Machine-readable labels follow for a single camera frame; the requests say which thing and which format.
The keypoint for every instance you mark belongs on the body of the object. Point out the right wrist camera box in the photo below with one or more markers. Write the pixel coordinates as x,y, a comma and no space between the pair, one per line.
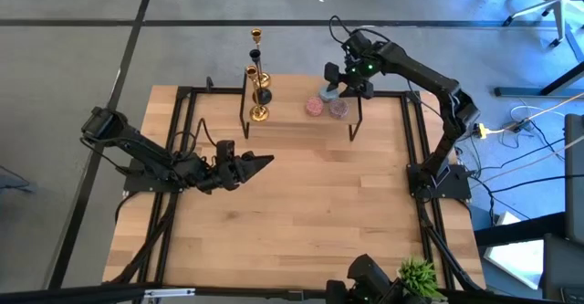
332,73

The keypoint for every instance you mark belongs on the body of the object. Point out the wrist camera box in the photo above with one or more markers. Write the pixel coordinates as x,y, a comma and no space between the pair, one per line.
332,73
226,149

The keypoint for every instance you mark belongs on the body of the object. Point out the silver metal bracket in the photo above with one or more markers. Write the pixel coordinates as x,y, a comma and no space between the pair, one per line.
169,292

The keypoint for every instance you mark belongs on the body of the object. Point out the yellow power plug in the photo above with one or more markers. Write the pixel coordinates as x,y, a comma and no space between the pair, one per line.
482,131

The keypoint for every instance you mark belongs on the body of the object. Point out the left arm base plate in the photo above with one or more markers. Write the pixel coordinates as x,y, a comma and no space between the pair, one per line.
132,183

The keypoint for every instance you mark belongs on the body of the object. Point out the grey cabinet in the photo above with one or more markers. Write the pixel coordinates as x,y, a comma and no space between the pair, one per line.
576,181

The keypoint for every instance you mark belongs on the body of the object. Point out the black candlestick holder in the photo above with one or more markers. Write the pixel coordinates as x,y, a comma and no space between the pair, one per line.
264,97

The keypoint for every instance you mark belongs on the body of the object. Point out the dark desk foot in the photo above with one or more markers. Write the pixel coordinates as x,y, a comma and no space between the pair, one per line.
520,91

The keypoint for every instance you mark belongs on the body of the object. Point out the white panel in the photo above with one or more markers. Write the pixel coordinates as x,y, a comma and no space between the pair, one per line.
515,260

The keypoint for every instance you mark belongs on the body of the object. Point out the black diagonal beam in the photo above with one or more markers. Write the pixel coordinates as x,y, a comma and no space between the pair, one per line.
515,232

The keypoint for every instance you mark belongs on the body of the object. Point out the pink patterned round candle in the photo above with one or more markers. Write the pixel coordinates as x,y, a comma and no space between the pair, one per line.
315,107

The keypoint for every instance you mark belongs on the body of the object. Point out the short gold candlestick holder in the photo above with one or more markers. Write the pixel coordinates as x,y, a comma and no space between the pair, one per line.
259,113

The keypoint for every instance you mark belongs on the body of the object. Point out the white office chair base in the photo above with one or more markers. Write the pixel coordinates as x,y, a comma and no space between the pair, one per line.
559,5

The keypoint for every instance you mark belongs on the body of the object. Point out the green potted plant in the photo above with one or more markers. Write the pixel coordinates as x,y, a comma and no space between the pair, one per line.
420,279

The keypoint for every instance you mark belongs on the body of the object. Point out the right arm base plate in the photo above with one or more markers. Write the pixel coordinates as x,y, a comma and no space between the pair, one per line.
456,187

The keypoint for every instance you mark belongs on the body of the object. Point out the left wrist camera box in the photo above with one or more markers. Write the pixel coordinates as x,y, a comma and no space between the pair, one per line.
226,149

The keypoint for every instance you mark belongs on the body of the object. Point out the black aluminium table frame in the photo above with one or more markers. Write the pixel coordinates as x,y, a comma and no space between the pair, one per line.
409,130

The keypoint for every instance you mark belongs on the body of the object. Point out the wooden shelf black legs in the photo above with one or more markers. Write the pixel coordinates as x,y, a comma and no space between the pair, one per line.
292,107

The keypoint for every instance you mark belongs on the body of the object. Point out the dark grey box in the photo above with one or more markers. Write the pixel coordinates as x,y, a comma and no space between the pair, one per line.
563,272

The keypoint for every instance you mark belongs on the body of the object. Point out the grey round candle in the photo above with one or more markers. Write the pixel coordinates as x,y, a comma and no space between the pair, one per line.
328,96

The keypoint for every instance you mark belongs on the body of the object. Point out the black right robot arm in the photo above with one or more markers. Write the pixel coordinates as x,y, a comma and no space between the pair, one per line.
424,73

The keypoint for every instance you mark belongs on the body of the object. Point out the purple patterned round candle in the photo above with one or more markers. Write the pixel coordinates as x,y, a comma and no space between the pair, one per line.
339,109

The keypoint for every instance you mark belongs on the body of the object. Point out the tall gold candlestick holder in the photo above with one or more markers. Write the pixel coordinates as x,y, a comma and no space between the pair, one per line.
256,34

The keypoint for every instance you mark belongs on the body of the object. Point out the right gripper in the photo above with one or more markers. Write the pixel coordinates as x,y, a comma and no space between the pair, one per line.
360,78

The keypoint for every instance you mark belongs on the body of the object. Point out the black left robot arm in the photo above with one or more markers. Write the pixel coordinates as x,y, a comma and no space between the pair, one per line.
137,146

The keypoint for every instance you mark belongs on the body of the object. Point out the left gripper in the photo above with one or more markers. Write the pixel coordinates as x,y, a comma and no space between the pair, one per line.
226,174

